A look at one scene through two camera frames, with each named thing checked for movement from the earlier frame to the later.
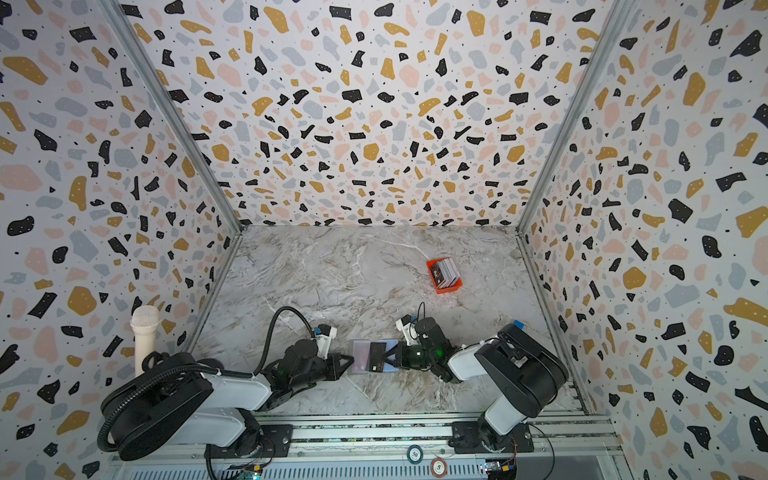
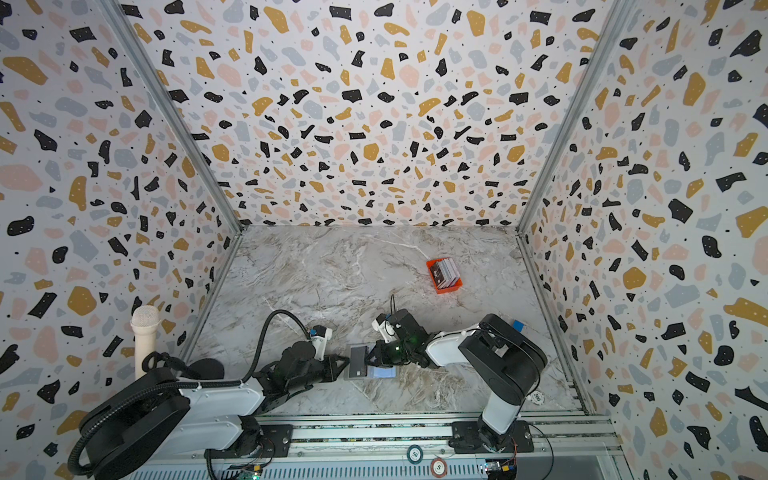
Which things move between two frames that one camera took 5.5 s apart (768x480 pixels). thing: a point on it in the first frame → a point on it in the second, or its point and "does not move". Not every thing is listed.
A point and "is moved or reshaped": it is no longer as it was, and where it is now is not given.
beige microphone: [144, 323] does not move
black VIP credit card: [376, 358] is moved or reshaped
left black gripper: [327, 366] does not move
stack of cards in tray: [445, 273] does not move
